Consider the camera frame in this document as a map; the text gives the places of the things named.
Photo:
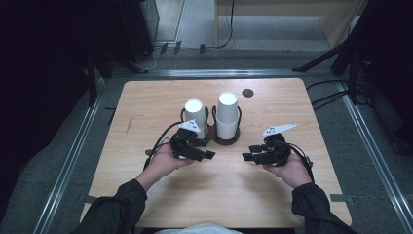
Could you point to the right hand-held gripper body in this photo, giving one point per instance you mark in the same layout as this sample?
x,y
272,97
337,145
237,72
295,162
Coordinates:
x,y
276,151

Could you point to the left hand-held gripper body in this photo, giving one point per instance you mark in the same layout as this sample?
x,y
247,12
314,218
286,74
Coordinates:
x,y
181,143

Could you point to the white paper cup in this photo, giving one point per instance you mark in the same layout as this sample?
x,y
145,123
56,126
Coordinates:
x,y
203,134
227,105
226,131
194,110

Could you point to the person's right hand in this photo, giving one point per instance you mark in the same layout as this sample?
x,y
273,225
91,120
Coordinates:
x,y
293,172

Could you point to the person's left hand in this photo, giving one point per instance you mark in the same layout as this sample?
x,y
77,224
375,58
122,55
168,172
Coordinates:
x,y
160,164

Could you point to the black round table grommet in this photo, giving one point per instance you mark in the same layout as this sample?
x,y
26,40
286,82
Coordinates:
x,y
247,93

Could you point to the person's light grey clothing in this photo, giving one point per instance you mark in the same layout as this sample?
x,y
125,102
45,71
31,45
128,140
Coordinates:
x,y
198,229

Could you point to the grey tape strip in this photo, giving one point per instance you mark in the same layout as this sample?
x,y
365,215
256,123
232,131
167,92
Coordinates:
x,y
87,199
338,198

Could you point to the black tripod stand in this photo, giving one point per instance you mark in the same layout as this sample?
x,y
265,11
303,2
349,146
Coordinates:
x,y
319,59

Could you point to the black metal stand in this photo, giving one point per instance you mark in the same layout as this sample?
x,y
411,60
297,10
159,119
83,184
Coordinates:
x,y
92,81

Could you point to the black cabinet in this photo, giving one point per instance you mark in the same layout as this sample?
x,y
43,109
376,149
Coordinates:
x,y
136,26

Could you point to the light wooden cabinet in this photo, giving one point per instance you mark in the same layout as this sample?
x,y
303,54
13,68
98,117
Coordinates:
x,y
337,19

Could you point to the metal floor rail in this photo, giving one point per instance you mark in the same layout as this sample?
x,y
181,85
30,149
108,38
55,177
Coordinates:
x,y
69,162
227,72
373,152

